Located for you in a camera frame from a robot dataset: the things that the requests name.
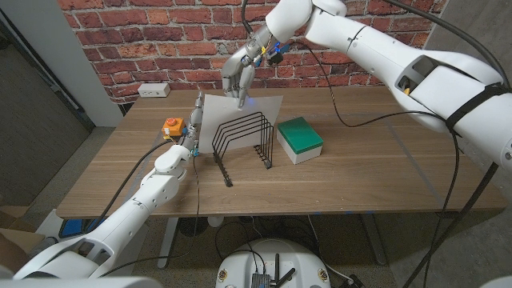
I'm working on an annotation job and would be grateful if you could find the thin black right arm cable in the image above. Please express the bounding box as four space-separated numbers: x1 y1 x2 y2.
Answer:
294 41 461 288

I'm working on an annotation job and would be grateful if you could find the red brick printed backdrop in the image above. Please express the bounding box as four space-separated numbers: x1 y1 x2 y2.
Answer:
58 0 447 106

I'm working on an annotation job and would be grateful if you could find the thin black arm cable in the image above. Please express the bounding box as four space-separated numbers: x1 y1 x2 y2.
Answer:
98 154 202 278
294 41 461 288

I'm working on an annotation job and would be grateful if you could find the white power outlet strip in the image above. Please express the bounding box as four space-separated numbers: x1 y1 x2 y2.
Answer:
137 82 171 98

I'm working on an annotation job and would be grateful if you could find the brown cardboard box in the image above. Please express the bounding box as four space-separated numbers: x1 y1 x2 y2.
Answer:
0 206 47 273

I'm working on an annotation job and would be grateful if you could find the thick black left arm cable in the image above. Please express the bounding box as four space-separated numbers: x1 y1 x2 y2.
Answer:
86 138 174 235

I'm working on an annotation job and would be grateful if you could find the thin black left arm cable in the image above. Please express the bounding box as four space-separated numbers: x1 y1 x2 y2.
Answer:
98 154 202 278

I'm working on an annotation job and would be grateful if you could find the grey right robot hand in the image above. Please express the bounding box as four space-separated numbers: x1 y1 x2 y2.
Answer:
221 23 277 110

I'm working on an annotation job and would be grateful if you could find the blue floor box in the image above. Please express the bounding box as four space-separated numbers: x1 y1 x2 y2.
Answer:
59 218 97 239

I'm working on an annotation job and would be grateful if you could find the white paper file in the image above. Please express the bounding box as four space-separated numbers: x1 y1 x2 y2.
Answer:
198 94 284 155

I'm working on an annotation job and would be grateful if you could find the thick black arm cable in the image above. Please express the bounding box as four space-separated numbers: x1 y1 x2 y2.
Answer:
383 0 512 288
86 138 174 235

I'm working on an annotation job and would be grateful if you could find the white block with green top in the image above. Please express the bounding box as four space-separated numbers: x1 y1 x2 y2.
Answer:
276 116 324 166

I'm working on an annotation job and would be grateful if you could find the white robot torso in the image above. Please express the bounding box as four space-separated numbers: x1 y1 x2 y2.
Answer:
214 238 332 288

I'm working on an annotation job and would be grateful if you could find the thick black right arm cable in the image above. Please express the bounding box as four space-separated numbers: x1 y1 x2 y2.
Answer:
383 0 512 288

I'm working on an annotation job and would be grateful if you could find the black wire file holder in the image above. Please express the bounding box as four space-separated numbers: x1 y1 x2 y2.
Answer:
210 111 275 188

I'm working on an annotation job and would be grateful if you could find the orange emergency stop button box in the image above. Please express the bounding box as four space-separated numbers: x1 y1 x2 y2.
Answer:
161 117 188 139

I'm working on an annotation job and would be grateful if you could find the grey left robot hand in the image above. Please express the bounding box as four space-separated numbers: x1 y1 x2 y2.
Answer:
182 90 207 150

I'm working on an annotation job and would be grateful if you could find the grey table leg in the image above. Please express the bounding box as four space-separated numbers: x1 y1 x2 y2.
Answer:
362 214 387 266

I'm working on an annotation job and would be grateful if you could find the white table leg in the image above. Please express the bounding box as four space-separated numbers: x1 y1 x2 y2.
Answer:
158 217 180 270

